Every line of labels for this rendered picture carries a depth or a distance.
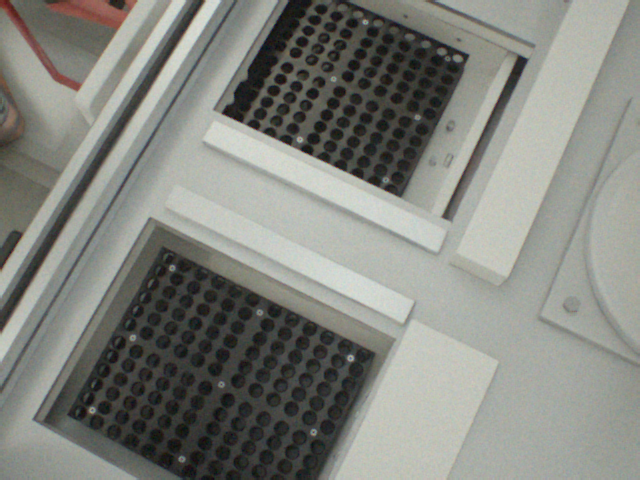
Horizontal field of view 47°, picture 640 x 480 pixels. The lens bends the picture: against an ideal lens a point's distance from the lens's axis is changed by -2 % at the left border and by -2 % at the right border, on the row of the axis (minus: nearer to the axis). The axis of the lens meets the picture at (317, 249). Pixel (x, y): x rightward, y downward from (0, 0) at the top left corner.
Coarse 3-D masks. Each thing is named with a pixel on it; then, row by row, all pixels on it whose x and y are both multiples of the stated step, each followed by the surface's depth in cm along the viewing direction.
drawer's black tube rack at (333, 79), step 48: (288, 0) 80; (336, 0) 77; (288, 48) 76; (336, 48) 79; (384, 48) 76; (432, 48) 76; (240, 96) 74; (288, 96) 78; (336, 96) 78; (384, 96) 74; (432, 96) 74; (288, 144) 76; (336, 144) 73; (384, 144) 73
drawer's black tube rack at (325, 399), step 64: (192, 320) 72; (256, 320) 69; (128, 384) 67; (192, 384) 67; (256, 384) 68; (320, 384) 67; (128, 448) 66; (192, 448) 66; (256, 448) 66; (320, 448) 69
